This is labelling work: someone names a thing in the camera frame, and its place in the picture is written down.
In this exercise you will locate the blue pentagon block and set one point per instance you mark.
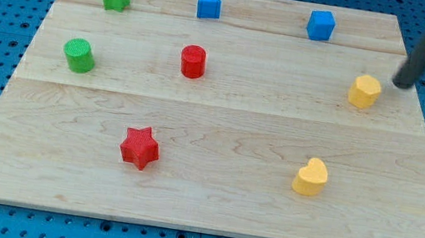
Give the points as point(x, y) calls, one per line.
point(208, 9)

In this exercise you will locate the wooden board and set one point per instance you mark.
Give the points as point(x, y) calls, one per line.
point(230, 142)

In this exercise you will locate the green cylinder block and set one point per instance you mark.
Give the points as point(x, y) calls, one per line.
point(79, 56)

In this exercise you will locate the grey pusher rod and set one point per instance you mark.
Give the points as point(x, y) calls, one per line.
point(413, 68)

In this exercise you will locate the yellow hexagon block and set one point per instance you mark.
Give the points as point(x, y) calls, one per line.
point(364, 91)

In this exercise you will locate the red cylinder block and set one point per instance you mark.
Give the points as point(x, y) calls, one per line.
point(193, 58)

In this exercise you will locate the blue cube block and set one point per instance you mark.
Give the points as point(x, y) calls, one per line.
point(320, 25)

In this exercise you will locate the red star block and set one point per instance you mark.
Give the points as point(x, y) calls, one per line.
point(139, 147)

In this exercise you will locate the yellow heart block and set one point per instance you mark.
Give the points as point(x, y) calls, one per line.
point(310, 179)

